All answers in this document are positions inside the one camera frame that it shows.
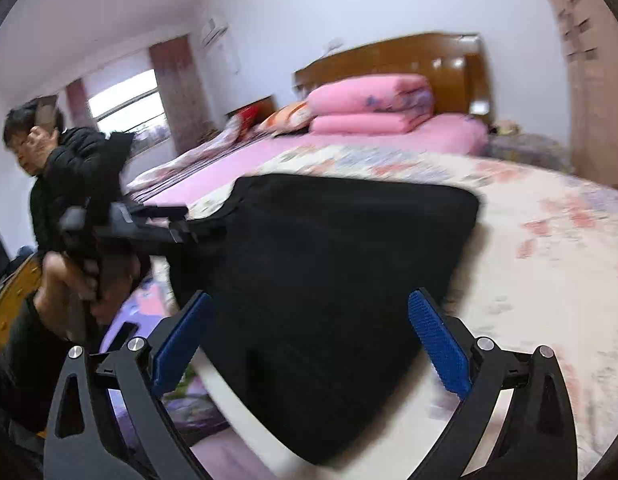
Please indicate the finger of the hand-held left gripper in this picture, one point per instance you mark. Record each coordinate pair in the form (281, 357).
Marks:
(161, 212)
(174, 240)

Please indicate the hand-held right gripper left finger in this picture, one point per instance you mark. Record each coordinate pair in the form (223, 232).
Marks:
(181, 345)

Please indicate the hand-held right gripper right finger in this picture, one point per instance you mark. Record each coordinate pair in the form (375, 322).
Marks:
(439, 350)

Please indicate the black pants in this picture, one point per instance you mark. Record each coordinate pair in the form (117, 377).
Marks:
(314, 270)

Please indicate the person's left forearm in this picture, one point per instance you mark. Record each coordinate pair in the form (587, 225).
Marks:
(39, 360)

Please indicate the striped pink blanket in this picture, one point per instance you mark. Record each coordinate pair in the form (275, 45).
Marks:
(189, 160)

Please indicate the purple floral cloth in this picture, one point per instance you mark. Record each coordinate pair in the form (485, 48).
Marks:
(189, 410)

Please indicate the yellow wooden furniture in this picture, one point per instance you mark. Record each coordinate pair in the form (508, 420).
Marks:
(14, 305)

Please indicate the window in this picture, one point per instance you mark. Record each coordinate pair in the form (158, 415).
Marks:
(124, 100)

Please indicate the red pillow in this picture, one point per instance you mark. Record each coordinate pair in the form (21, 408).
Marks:
(246, 115)

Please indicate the small brown wooden panel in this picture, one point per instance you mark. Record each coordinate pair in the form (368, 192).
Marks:
(261, 105)

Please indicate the floral bedspread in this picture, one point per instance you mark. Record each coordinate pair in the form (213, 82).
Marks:
(539, 240)

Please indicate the orange floral pillow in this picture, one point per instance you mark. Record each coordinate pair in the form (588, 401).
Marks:
(284, 117)

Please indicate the white air conditioner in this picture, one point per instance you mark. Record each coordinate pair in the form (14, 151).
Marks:
(214, 32)

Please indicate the pink bed sheet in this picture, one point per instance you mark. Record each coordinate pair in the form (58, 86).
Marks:
(439, 135)

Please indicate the nightstand with floral cover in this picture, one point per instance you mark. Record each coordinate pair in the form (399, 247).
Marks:
(529, 152)

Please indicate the folded pink quilt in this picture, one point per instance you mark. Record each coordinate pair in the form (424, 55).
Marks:
(359, 100)

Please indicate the small yellow object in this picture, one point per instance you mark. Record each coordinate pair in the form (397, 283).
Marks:
(506, 127)

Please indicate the light wooden wardrobe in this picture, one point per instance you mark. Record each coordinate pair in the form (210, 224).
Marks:
(599, 110)

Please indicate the wooden bed headboard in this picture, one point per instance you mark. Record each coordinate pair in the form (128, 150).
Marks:
(429, 60)

